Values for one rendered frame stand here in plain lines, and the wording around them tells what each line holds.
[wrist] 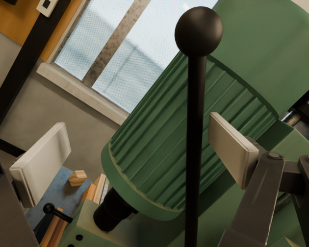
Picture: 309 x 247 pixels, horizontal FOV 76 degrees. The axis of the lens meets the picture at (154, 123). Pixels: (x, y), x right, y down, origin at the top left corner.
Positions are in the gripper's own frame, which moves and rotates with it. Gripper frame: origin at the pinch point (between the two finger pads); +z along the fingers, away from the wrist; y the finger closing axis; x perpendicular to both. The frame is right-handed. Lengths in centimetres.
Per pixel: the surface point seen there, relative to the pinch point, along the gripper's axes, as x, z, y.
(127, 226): -28.3, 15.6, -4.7
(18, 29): 20, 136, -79
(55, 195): -32, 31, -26
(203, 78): 4.9, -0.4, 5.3
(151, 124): -2.6, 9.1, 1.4
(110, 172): -9.5, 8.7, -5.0
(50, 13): 27, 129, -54
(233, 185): -12.6, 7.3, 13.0
